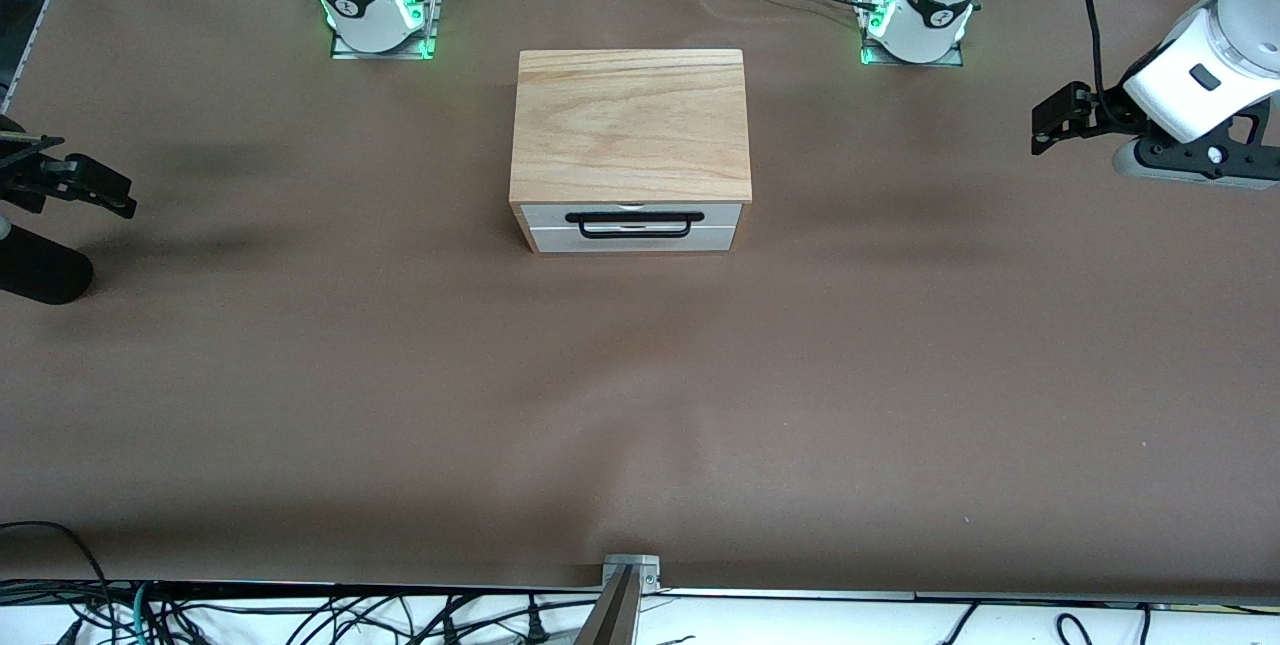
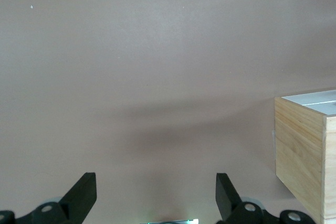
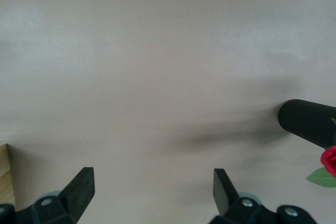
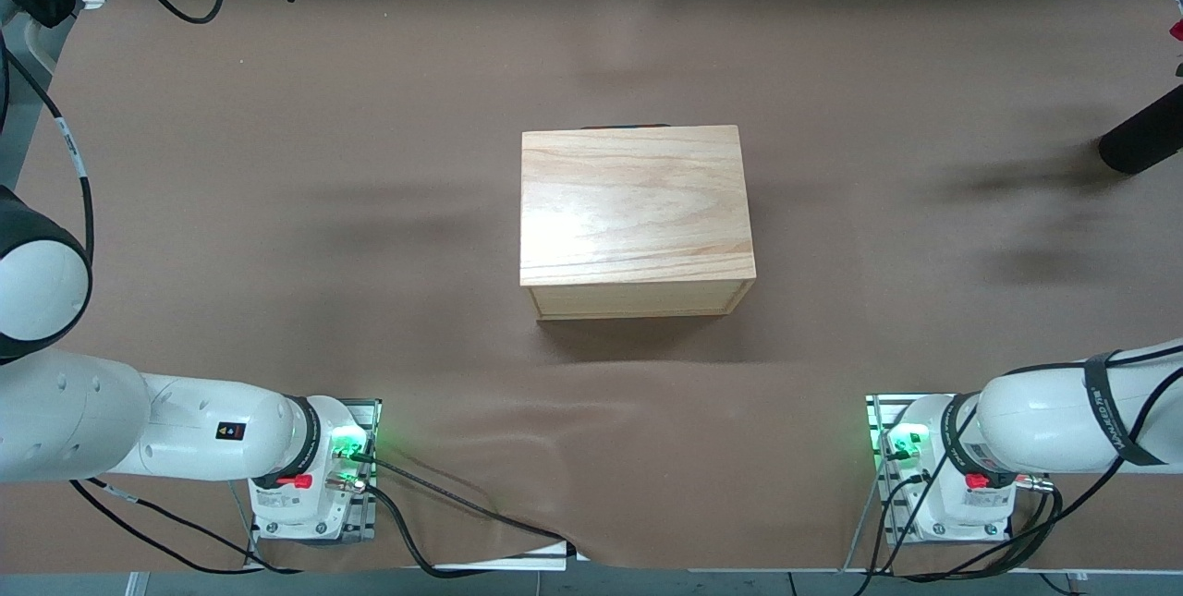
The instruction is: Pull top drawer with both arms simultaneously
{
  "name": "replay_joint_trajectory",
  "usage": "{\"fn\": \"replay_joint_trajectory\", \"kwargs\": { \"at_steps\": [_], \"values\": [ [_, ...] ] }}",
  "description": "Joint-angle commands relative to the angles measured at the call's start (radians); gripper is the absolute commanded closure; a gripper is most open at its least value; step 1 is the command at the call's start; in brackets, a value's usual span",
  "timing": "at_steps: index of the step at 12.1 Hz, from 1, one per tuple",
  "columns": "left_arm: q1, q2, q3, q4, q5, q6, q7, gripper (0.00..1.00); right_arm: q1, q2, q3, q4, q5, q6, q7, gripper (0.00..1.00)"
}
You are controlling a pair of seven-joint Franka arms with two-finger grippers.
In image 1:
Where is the white-fronted wooden drawer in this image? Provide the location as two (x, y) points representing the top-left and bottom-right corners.
(524, 204), (743, 229)

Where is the black metal drawer handle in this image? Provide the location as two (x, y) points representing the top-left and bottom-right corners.
(565, 212), (704, 240)

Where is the light wooden drawer cabinet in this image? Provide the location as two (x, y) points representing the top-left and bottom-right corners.
(508, 49), (754, 256)

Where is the black cylindrical object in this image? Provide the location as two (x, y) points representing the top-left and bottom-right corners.
(0, 223), (95, 305)

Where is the brown table cover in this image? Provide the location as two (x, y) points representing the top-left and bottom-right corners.
(0, 0), (1280, 598)

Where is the black looped floor cable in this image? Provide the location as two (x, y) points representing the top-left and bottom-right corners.
(0, 521), (113, 645)

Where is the teal cable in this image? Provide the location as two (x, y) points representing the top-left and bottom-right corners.
(120, 580), (156, 645)

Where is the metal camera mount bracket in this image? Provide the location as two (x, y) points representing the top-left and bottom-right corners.
(572, 554), (663, 645)

